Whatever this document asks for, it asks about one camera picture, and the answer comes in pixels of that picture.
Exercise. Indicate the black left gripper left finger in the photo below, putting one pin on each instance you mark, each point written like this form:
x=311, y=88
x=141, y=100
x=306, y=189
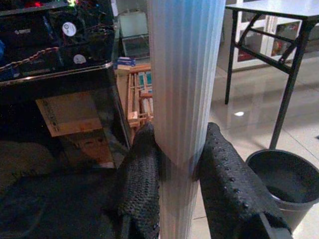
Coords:
x=142, y=179

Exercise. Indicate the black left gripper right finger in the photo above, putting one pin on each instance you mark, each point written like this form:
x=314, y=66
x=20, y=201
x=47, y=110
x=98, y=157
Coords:
x=224, y=189

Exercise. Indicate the black plastic waste bin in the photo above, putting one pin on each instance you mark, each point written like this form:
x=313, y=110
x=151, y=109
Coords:
x=286, y=174

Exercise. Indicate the brown wooden slat rack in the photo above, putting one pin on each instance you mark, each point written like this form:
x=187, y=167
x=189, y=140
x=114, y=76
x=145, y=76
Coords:
x=135, y=99

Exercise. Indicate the brown cardboard box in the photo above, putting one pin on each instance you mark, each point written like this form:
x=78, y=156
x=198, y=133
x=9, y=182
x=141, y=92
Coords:
x=72, y=117

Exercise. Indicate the dark cloth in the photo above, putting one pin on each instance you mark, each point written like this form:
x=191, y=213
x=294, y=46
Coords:
x=49, y=199

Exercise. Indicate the small blue box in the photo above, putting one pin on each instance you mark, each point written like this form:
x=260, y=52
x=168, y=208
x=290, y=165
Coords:
x=125, y=61

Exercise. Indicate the grey storage case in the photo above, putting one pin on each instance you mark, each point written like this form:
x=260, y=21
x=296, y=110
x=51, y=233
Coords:
x=134, y=37

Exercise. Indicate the black glass cabinet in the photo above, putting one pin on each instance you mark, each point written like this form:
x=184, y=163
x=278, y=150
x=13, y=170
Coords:
x=25, y=82

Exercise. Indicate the white shelf unit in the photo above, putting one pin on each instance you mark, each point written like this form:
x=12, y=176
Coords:
x=269, y=37

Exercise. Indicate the black legged folding table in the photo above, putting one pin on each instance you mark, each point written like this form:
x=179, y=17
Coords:
x=274, y=8

